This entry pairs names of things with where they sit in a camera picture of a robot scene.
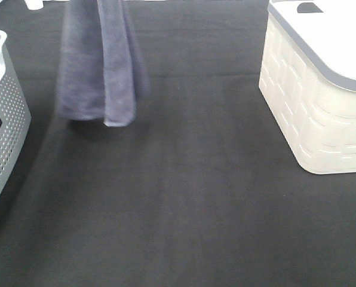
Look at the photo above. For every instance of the grey-purple microfibre towel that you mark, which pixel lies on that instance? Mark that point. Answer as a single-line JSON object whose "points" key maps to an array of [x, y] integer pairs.
{"points": [[102, 72]]}

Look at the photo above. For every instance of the black table cloth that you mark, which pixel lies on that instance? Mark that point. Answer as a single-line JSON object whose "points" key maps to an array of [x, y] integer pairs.
{"points": [[201, 190]]}

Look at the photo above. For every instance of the cream woven-pattern storage box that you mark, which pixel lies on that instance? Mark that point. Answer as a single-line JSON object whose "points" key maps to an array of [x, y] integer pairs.
{"points": [[317, 118]]}

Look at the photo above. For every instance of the grey perforated plastic basket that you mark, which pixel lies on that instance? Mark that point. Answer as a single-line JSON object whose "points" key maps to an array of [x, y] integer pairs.
{"points": [[15, 116]]}

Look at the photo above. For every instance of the white lid with grey rim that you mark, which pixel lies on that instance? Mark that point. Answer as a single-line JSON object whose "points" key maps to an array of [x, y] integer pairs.
{"points": [[326, 33]]}

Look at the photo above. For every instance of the white cylinder at table edge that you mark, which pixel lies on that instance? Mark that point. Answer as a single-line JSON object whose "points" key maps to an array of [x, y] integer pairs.
{"points": [[34, 5]]}

